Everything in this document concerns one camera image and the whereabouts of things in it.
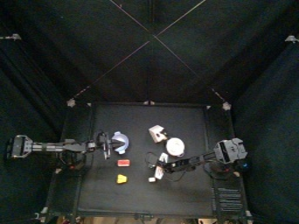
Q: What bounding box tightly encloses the white and blue toy pot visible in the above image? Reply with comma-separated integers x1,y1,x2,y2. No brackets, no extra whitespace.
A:
111,130,131,156

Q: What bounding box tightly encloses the yellow toy food piece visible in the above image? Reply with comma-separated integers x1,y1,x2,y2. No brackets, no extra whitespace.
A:
116,173,128,185

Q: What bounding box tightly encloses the white round toy plate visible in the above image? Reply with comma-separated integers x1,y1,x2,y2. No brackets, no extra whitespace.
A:
164,137,187,158

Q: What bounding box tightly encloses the red toy food block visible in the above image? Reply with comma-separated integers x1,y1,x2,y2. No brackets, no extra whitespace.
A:
116,158,132,168

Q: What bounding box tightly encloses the white toy box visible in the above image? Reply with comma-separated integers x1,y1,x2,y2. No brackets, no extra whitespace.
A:
147,124,170,144

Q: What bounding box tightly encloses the black cloth backdrop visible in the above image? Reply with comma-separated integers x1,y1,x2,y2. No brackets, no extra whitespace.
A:
0,0,299,224

